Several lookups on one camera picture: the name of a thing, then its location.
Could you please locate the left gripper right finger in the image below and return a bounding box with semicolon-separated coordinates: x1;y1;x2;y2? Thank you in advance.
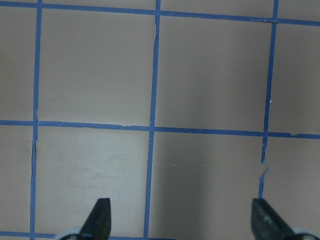
251;198;295;240

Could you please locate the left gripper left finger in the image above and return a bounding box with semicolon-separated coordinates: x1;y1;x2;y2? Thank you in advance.
79;198;111;240

